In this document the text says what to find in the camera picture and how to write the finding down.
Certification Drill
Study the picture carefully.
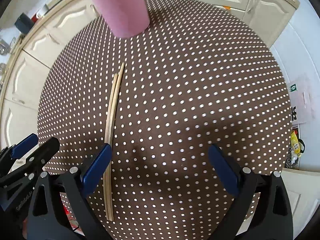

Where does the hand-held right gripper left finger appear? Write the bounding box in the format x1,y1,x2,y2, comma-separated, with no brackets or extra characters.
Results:
26,143,113,240

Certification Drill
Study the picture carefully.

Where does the pink cup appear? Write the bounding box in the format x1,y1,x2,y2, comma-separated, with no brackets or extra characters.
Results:
90,0,150,38

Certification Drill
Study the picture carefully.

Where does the yellow packet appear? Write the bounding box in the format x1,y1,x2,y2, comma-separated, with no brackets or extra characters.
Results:
290,130,305,155

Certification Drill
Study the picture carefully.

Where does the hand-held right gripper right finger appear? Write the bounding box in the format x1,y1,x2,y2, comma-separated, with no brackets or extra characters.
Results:
208,144,294,240

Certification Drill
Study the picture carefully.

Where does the light wooden chopstick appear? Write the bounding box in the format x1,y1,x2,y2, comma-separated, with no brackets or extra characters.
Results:
107,62,125,222
104,73,119,221

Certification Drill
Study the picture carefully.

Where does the white plastic bag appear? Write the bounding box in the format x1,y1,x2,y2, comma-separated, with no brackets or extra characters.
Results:
287,72,318,125

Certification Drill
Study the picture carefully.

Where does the white floor cabinet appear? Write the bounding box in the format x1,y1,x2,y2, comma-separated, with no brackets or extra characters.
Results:
282,167,320,230

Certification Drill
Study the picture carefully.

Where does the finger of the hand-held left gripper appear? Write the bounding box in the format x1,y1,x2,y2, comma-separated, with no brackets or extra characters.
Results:
0,137,60,183
0,134,39,166

